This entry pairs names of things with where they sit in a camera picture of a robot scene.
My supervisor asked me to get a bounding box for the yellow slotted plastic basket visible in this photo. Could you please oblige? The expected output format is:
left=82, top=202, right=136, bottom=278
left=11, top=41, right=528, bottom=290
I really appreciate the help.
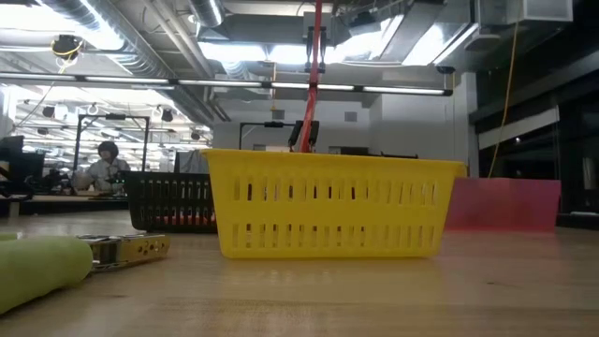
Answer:
left=200, top=148, right=468, bottom=260

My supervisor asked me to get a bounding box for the green-handled metal hole punch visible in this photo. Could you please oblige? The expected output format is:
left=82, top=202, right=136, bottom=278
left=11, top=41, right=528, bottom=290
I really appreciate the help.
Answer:
left=0, top=232, right=172, bottom=316

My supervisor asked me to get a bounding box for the black clamp with short legs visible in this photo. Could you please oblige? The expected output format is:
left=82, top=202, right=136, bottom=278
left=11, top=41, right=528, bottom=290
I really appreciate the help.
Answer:
left=287, top=120, right=321, bottom=151

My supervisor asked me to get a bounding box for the black background equipment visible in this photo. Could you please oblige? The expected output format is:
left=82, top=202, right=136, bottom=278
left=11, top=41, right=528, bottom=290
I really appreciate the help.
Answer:
left=329, top=145, right=419, bottom=160

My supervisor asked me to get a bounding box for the red pole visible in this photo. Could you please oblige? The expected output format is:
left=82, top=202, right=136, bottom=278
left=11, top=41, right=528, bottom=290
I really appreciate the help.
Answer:
left=299, top=0, right=325, bottom=154

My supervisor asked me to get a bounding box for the grey draped cloth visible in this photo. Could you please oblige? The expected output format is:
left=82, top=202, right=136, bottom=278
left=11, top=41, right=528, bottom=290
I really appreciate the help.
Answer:
left=173, top=149, right=211, bottom=175

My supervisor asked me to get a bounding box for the black clamp with long legs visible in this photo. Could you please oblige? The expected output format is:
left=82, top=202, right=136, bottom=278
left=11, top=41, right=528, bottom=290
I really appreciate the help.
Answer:
left=304, top=26, right=328, bottom=75

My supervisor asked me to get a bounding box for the black slotted plastic basket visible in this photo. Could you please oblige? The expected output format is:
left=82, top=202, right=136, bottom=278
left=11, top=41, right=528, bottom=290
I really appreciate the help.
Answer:
left=122, top=169, right=220, bottom=235

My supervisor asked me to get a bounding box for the long overhead light bar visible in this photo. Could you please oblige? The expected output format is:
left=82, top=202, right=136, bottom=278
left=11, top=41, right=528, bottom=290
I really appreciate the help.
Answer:
left=0, top=70, right=454, bottom=97

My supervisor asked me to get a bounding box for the person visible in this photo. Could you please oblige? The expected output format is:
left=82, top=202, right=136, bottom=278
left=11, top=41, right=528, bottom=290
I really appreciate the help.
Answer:
left=72, top=140, right=133, bottom=193

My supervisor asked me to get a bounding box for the pink plastic bin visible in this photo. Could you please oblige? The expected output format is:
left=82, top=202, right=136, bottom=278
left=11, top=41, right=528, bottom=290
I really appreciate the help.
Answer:
left=444, top=177, right=562, bottom=233

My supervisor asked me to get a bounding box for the background wooden table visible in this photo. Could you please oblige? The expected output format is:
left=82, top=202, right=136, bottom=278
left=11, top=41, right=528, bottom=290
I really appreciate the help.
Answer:
left=0, top=192, right=129, bottom=217

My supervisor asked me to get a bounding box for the dark background monitor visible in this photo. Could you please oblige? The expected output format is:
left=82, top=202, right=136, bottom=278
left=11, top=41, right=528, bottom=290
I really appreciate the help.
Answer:
left=0, top=134, right=47, bottom=198

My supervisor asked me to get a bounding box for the low black rig frame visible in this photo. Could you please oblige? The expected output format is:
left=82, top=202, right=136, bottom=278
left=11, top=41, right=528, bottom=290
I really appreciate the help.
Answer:
left=239, top=120, right=299, bottom=151

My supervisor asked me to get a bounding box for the yellow hanging cable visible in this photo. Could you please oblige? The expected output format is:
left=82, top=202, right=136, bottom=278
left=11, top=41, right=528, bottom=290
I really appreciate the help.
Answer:
left=488, top=18, right=521, bottom=180

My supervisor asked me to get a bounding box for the tall black rig frame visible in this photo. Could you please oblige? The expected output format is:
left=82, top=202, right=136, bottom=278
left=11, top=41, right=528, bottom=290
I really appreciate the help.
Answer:
left=70, top=112, right=152, bottom=189

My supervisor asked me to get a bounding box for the black yellow ceiling cord reel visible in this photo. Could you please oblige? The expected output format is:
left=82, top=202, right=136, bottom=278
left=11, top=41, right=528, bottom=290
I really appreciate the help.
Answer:
left=50, top=34, right=84, bottom=62

